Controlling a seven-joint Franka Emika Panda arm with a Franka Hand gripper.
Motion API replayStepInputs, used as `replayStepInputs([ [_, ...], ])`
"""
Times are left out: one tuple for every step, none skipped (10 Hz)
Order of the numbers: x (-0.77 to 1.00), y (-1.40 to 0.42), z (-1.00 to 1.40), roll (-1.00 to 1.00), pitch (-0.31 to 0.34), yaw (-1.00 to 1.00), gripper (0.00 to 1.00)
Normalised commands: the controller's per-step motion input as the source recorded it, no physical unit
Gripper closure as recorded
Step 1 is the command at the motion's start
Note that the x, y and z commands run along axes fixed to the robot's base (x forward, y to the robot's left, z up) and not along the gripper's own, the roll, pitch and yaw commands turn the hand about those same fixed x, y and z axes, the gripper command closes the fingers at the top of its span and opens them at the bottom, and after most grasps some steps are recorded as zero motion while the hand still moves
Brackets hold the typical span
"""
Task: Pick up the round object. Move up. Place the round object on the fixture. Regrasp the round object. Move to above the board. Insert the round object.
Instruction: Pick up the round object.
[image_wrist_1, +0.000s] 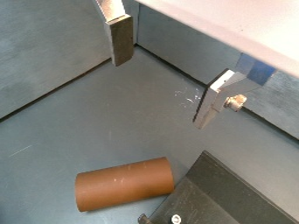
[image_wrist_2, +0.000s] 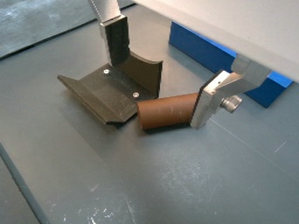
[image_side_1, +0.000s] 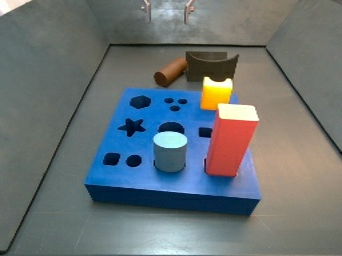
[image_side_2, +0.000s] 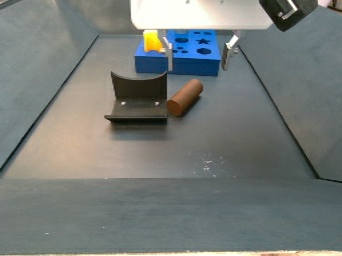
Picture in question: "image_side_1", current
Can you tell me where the black curved cradle stand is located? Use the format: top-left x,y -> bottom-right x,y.
186,51 -> 240,82

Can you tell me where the brown cylinder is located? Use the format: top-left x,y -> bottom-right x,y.
154,57 -> 188,87

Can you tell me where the blue shape sorter board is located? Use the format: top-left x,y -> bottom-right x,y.
85,88 -> 262,216

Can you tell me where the light blue cylinder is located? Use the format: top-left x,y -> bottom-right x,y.
153,131 -> 188,172

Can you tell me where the yellow notched block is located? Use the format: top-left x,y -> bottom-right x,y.
201,77 -> 233,110

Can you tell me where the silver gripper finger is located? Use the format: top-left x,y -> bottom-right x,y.
184,0 -> 196,24
142,0 -> 153,23

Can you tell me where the red rectangular block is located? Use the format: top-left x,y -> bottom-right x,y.
206,103 -> 260,177

